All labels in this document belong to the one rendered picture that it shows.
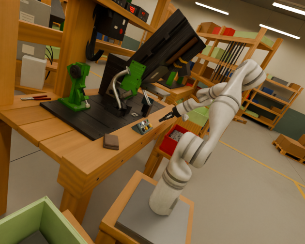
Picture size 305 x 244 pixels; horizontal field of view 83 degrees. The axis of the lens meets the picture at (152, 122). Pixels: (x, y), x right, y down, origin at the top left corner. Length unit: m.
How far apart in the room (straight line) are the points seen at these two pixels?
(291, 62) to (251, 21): 2.61
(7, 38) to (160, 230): 0.99
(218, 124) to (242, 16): 9.77
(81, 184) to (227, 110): 0.62
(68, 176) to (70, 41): 0.79
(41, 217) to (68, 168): 0.23
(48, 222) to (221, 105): 0.63
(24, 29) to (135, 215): 1.01
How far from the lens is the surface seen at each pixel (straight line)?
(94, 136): 0.94
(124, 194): 0.78
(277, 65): 10.15
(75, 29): 1.22
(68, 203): 0.92
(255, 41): 3.50
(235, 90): 0.70
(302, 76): 10.39
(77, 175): 0.78
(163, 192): 0.66
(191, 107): 1.05
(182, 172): 0.61
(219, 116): 0.63
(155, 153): 1.25
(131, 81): 1.24
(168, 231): 0.72
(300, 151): 6.87
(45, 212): 0.60
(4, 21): 1.01
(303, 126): 10.78
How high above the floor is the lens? 1.42
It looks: 23 degrees down
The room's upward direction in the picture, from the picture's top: 24 degrees clockwise
